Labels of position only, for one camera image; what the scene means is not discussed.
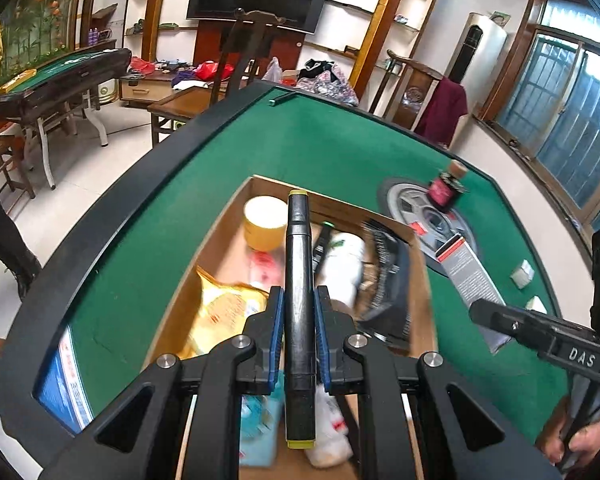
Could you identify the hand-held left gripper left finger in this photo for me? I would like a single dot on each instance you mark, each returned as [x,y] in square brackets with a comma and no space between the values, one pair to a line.
[276,340]

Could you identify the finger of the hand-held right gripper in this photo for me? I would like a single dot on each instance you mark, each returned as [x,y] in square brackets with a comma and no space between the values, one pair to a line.
[540,335]

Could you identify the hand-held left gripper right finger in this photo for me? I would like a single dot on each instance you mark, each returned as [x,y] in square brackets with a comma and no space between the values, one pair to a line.
[323,340]

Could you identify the black marker with yellow caps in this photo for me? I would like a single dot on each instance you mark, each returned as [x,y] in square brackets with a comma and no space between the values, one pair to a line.
[300,310]

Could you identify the yellow cracker packet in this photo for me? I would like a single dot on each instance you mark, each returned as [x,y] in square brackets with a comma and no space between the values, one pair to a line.
[225,315]

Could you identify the cardboard box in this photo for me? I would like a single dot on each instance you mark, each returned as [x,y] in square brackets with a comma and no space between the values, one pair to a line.
[220,260]

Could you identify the yellow tape roll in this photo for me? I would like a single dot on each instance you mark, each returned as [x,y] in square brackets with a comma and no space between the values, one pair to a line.
[265,220]

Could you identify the small white cube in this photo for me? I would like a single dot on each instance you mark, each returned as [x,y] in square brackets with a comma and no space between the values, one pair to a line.
[536,304]
[522,274]

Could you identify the clear packet with red print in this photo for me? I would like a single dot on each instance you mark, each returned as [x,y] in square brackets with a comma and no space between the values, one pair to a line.
[265,267]

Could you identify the white plastic bottle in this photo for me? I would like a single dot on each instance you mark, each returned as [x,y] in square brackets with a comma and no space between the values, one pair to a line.
[342,265]

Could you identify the black foil packet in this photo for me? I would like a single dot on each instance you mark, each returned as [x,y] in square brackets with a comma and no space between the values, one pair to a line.
[387,285]

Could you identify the light blue packet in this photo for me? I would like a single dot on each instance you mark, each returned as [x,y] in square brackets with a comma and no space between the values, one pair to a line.
[260,430]

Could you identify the black marker with green cap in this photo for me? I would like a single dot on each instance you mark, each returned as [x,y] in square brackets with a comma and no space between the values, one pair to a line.
[322,242]

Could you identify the round grey wheel-pattern disc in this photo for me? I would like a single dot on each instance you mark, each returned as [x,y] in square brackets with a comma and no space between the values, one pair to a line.
[405,200]

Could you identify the dark red ink bottle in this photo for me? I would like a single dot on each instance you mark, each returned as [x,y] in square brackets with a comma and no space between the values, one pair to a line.
[446,190]

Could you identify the wooden framed window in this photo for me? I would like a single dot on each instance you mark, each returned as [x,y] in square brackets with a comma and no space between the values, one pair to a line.
[565,110]

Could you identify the blue and white printed sheet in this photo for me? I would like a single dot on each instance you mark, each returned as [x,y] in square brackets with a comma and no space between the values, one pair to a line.
[67,385]

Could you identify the maroon garment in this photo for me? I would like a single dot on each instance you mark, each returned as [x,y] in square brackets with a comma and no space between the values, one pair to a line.
[442,112]

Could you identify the green pen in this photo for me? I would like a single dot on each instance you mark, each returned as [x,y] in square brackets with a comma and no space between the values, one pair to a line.
[282,98]

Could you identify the low wooden table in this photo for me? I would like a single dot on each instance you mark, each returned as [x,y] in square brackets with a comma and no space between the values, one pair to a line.
[180,105]

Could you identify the floral cloth pile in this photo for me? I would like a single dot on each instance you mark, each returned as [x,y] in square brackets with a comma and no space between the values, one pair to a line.
[332,82]

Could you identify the wooden armchair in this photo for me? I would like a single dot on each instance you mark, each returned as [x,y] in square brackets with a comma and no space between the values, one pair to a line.
[405,90]

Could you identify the silver standing air conditioner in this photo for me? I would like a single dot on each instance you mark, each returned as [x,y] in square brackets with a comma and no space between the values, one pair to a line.
[475,50]

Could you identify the red plastic bag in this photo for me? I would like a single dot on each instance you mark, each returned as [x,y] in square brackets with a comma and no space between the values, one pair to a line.
[142,65]
[212,71]

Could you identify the dark wooden chair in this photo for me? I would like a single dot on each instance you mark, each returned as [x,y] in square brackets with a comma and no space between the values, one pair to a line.
[245,45]

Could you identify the green-topped folding table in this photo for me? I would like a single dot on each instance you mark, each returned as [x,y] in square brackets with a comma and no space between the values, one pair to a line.
[60,67]

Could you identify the flower wall mural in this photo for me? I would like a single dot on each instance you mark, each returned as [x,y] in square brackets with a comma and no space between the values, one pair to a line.
[40,15]

